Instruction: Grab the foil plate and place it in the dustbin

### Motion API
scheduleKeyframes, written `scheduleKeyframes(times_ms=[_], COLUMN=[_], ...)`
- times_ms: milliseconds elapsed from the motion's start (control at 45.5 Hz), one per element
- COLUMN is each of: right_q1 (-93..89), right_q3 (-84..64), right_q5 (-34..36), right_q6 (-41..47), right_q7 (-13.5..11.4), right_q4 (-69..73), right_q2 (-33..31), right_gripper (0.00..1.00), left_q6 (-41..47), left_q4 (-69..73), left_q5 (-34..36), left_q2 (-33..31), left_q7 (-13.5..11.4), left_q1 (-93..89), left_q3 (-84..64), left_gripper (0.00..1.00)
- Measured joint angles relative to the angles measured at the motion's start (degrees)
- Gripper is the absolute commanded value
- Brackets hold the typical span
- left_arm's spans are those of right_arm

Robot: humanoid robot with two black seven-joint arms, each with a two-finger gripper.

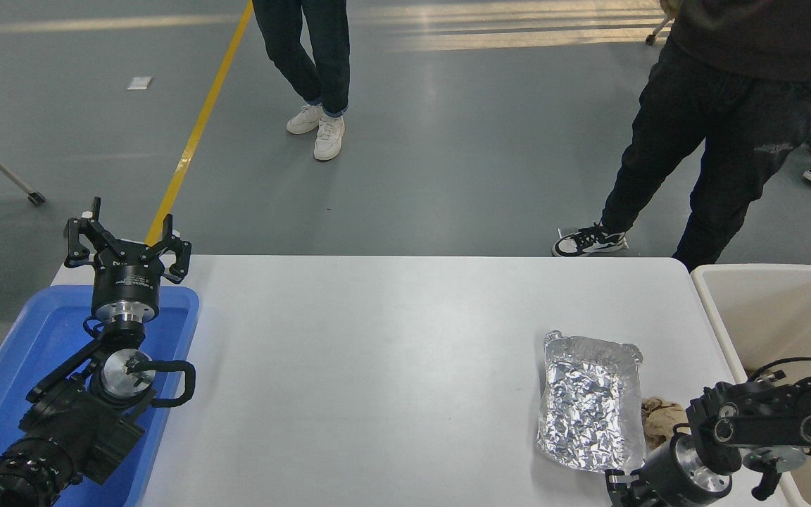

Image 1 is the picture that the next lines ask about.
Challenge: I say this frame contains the crumpled tan paper ball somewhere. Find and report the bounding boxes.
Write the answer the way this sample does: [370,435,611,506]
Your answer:
[641,396,691,451]

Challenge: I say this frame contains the crinkled silver foil tray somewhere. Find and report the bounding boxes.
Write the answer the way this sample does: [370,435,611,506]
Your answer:
[536,330,647,473]

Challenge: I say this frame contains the large pale plastic bin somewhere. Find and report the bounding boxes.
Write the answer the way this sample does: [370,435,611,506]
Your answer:
[691,263,811,507]

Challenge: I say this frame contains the white chair leg with caster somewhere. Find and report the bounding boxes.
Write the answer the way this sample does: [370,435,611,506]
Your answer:
[645,17,674,47]

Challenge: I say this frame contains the blue plastic tray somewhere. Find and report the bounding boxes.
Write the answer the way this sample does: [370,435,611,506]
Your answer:
[0,284,200,507]

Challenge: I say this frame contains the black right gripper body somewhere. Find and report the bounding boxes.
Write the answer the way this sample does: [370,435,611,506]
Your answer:
[629,440,703,507]

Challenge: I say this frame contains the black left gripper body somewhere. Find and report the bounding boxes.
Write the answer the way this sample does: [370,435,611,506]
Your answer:
[91,242,166,308]

